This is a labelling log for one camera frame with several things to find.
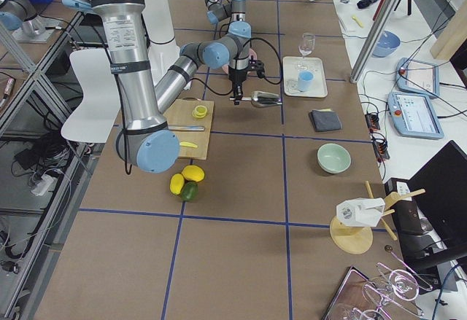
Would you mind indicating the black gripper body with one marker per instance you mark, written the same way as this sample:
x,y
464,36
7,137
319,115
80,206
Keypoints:
x,y
237,76

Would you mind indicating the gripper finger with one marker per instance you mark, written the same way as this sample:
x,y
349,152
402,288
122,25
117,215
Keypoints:
x,y
237,93

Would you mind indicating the stainless steel ice scoop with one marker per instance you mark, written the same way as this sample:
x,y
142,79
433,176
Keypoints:
x,y
262,99

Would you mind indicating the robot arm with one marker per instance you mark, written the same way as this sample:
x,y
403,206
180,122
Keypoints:
x,y
220,10
145,140

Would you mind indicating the light blue plastic cup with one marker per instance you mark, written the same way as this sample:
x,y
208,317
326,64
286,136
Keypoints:
x,y
304,80

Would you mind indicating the white origami paper cup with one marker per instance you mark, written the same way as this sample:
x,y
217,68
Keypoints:
x,y
360,212

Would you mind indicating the wooden cup stand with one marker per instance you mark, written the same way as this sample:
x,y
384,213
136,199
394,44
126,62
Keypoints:
x,y
358,240

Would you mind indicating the lemon slice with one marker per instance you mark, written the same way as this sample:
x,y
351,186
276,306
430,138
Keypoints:
x,y
200,111

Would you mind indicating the wooden cutting board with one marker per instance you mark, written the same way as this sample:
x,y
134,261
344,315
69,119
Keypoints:
x,y
193,133

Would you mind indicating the cream bear serving tray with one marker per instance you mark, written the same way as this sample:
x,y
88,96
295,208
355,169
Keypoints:
x,y
317,88

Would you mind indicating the clear wine glass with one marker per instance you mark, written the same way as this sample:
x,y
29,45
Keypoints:
x,y
305,48

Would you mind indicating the yellow plastic knife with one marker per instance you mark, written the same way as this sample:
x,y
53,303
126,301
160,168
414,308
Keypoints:
x,y
188,144

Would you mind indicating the steel muddler rod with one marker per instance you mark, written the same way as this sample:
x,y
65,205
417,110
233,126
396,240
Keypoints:
x,y
186,128

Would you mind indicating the grey and yellow cloth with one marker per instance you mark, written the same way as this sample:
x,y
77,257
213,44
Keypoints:
x,y
324,120

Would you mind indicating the whole yellow lemon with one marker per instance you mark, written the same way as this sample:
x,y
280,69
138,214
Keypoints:
x,y
193,173

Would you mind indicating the green lime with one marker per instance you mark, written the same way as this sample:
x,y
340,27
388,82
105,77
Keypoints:
x,y
189,191

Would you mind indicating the pale green bowl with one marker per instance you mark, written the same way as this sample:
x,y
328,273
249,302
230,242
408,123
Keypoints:
x,y
333,158

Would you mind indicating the small yellow utensil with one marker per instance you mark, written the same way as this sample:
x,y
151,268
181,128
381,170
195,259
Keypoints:
x,y
359,23

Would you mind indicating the black power strip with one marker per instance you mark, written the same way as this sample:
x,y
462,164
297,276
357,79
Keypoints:
x,y
378,139

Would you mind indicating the blue bowl on side table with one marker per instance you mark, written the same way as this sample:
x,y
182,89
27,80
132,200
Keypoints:
x,y
386,45

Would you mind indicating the blue teach pendant tablet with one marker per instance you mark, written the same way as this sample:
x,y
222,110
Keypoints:
x,y
413,115

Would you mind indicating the black monitor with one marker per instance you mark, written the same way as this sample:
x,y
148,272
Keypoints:
x,y
443,178

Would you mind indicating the hanging wine glass rack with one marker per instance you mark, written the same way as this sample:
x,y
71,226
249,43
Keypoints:
x,y
391,290

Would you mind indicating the aluminium frame post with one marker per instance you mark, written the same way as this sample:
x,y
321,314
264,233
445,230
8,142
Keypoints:
x,y
384,12

